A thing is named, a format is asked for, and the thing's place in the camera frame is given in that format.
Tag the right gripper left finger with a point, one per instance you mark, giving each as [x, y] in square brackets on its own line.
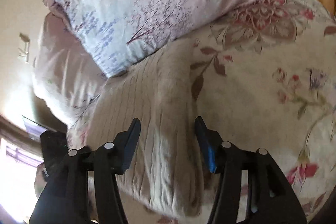
[65, 196]

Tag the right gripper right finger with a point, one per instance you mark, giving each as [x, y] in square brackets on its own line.
[270, 197]

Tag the beige cable-knit sweater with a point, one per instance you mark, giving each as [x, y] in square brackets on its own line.
[166, 171]

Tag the pink floral pillow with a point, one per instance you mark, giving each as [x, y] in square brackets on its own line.
[66, 77]

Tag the floral bed sheet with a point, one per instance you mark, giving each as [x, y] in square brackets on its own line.
[263, 76]

